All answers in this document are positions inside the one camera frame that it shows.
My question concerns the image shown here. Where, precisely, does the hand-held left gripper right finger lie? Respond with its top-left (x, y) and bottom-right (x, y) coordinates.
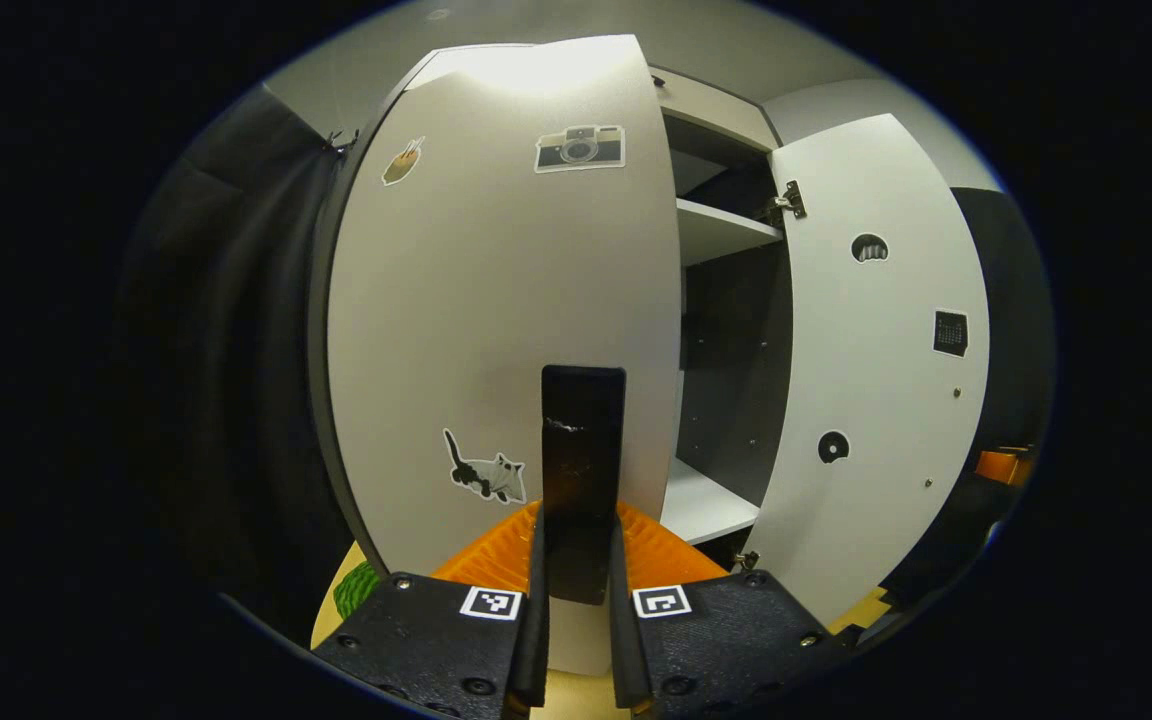
top-left (608, 500), bottom-right (857, 716)

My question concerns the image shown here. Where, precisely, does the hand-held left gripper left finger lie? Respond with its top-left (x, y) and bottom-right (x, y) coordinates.
top-left (311, 500), bottom-right (549, 720)

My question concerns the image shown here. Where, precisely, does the cabinet door with headphone sticker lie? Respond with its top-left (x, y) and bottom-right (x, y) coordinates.
top-left (741, 113), bottom-right (994, 629)

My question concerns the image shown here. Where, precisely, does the black door handle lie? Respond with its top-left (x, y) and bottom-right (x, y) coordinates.
top-left (540, 365), bottom-right (628, 607)

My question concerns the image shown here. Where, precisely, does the grey double-door shoe cabinet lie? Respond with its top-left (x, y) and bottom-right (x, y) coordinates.
top-left (308, 35), bottom-right (994, 631)

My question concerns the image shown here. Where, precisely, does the cabinet door with camera sticker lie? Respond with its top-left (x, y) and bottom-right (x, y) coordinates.
top-left (324, 35), bottom-right (684, 583)

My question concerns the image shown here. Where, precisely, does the white cabinet shelf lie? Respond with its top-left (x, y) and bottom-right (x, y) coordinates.
top-left (676, 197), bottom-right (786, 267)
top-left (658, 457), bottom-right (763, 547)

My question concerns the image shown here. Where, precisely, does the green striped watermelon toy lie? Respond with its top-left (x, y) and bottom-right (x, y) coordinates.
top-left (333, 560), bottom-right (383, 622)

